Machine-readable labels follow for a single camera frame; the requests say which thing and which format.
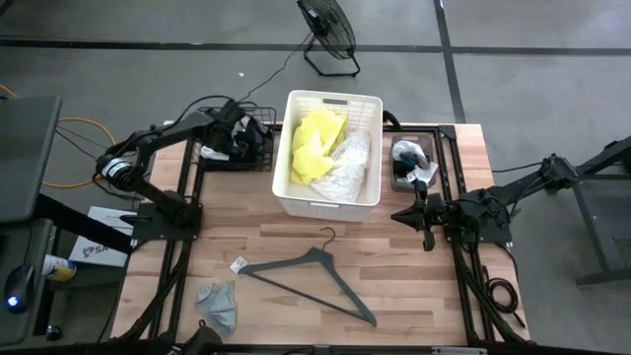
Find black table frame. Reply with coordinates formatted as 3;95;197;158
110;121;531;347

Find black computer mouse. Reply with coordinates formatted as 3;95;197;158
3;264;37;315

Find black floor cable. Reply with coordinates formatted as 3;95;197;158
53;124;119;160

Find silver metal bracket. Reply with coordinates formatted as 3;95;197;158
432;346;488;355

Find plain grey desk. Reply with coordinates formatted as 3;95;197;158
0;95;63;226

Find coiled black cable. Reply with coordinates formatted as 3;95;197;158
482;264;526;329

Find yellow cable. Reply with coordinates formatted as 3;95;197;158
0;83;120;190

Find white printed box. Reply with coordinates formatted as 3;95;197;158
68;205;137;269

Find grey sock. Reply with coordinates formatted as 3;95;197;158
194;280;240;333

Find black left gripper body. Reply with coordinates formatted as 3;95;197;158
216;98;250;135

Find black fan cable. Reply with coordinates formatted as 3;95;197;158
236;32;315;105

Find black wire basket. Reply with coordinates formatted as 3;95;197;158
196;102;278;174

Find black diagonal bar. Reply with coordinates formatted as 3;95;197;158
33;192;137;255

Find white yellow can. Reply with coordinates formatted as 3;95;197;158
40;252;78;284

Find black metal stand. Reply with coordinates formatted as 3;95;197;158
566;134;631;288

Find black clothes hanger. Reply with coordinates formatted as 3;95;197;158
237;226;379;328

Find black knit cloth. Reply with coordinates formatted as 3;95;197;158
211;117;274;170

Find white lace cloth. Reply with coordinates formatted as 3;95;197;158
310;128;373;205

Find yellow cloth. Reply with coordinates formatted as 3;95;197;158
290;108;349;187

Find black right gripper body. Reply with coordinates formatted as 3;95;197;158
417;179;462;252

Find black floor fan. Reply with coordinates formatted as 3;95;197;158
295;0;363;79

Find white perforated laundry basket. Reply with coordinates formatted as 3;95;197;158
271;89;386;224

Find black strap loop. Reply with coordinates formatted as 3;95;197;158
378;109;403;131

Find grey desk with mouse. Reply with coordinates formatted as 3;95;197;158
0;219;55;347

